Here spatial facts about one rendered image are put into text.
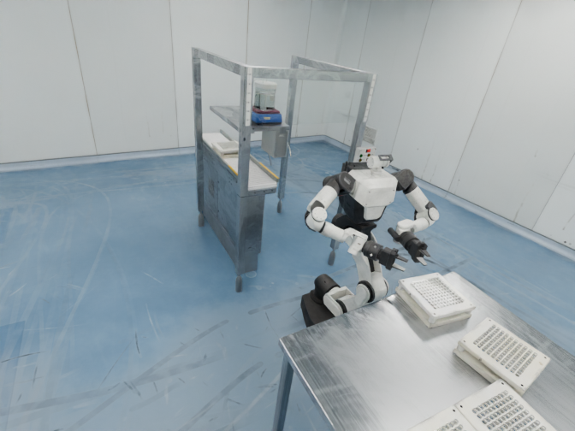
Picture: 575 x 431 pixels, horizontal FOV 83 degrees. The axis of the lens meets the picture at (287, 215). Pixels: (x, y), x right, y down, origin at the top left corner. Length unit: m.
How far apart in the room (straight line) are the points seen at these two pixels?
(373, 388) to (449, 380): 0.30
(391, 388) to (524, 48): 4.39
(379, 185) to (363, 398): 1.09
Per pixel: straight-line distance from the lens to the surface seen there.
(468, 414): 1.33
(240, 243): 2.52
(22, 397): 2.59
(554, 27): 5.00
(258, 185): 2.44
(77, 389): 2.50
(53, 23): 5.22
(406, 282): 1.69
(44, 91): 5.31
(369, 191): 1.85
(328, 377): 1.31
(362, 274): 2.13
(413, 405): 1.35
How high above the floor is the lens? 1.95
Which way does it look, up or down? 30 degrees down
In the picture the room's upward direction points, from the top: 7 degrees clockwise
